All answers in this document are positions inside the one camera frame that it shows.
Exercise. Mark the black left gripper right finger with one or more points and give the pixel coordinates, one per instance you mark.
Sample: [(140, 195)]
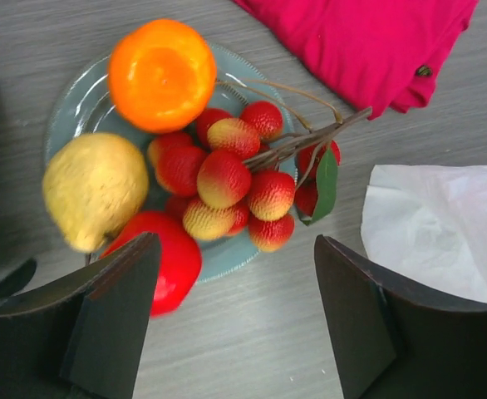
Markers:
[(393, 337)]

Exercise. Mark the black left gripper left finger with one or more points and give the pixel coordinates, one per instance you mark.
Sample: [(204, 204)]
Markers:
[(79, 336)]

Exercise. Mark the white lemon print plastic bag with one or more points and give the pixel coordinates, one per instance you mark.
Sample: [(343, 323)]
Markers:
[(429, 223)]

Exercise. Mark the red yellow strawberry bunch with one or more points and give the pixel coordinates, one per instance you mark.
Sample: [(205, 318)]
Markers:
[(247, 172)]

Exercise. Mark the red apple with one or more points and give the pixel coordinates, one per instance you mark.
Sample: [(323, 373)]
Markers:
[(180, 260)]

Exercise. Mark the green leaf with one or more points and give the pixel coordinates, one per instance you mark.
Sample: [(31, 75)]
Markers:
[(326, 179)]

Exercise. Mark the orange fruit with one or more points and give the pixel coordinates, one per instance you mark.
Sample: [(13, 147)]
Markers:
[(161, 76)]

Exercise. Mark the folded red cloth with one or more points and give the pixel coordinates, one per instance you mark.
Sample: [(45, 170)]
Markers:
[(372, 53)]

